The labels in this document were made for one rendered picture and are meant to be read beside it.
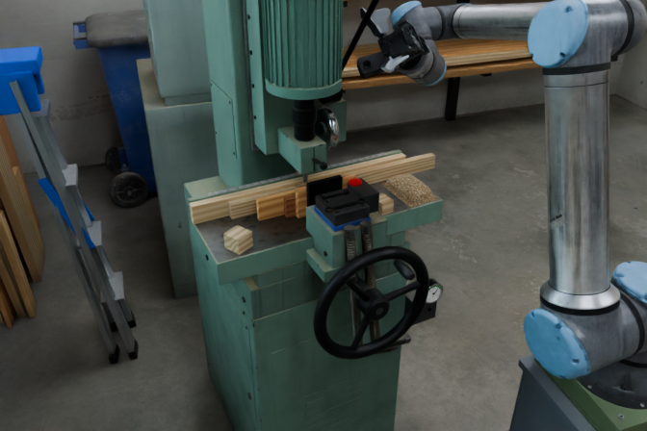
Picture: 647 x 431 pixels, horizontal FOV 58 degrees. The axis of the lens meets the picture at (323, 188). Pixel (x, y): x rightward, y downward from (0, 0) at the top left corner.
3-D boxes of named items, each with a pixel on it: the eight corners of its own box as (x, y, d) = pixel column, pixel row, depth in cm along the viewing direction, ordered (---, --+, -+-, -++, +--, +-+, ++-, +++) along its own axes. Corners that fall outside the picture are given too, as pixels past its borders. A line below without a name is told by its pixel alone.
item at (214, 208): (194, 224, 139) (191, 206, 136) (191, 220, 140) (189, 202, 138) (404, 171, 162) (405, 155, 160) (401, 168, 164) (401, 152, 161)
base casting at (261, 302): (250, 321, 137) (248, 291, 132) (185, 209, 182) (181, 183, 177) (409, 268, 155) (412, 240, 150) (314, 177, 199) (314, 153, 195)
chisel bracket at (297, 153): (300, 181, 140) (299, 148, 136) (277, 158, 151) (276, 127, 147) (328, 174, 143) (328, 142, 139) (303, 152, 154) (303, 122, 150)
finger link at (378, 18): (377, -10, 129) (399, 21, 135) (355, 4, 132) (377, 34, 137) (378, -3, 127) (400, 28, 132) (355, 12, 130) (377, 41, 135)
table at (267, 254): (232, 313, 120) (229, 290, 118) (191, 239, 144) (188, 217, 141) (465, 238, 144) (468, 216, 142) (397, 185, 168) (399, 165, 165)
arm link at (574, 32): (639, 371, 119) (645, -13, 101) (574, 399, 113) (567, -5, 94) (581, 340, 133) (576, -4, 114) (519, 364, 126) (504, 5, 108)
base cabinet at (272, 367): (265, 507, 171) (250, 323, 136) (206, 372, 216) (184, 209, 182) (394, 445, 189) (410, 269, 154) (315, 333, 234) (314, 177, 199)
